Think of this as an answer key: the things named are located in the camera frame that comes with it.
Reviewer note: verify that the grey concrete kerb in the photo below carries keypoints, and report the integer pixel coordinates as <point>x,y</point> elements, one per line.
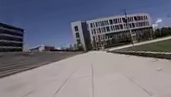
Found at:
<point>162,54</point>

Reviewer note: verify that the pale concrete slab plaza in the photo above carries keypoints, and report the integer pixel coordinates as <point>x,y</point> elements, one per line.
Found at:
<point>93,83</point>

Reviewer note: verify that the wide grey concrete steps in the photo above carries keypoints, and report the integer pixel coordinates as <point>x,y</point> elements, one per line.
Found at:
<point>11,64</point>

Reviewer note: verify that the thin pole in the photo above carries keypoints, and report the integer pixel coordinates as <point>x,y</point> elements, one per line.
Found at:
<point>128,26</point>

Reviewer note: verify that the pale path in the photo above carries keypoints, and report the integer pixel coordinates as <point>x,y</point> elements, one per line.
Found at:
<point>153,40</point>

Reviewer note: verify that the white building with window grid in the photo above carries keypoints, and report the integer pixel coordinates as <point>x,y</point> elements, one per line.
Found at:
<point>113,26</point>

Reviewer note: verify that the low pale building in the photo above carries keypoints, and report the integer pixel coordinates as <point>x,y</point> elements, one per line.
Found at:
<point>39,48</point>

